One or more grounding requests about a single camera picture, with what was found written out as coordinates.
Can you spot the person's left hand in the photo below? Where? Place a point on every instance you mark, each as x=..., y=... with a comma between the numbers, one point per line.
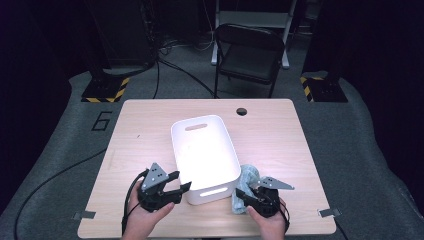
x=143, y=221

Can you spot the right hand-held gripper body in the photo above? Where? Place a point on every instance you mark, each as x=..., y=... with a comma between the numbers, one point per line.
x=273, y=183

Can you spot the person's right hand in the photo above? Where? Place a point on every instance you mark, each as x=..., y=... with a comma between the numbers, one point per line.
x=271, y=226

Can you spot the white plastic storage box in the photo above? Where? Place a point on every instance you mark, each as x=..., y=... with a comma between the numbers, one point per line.
x=205, y=156

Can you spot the black stand with striped base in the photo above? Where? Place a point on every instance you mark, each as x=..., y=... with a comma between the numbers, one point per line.
x=103, y=90
x=328, y=90

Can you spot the light blue fluffy towel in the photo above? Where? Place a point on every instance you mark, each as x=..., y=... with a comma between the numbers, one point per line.
x=248, y=175

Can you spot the black table grommet hole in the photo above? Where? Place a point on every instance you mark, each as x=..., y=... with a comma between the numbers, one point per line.
x=241, y=111

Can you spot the grey tape piece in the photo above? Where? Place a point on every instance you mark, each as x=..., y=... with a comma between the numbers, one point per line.
x=330, y=212
x=85, y=215

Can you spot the white metal rack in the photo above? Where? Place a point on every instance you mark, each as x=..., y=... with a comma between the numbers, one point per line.
x=255, y=18

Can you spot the black equipment cabinet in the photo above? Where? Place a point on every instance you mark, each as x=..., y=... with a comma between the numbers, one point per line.
x=123, y=33

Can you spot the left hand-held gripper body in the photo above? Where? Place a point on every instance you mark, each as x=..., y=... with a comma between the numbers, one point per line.
x=155, y=176

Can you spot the black folding chair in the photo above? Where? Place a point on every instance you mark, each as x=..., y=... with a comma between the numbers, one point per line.
x=248, y=63

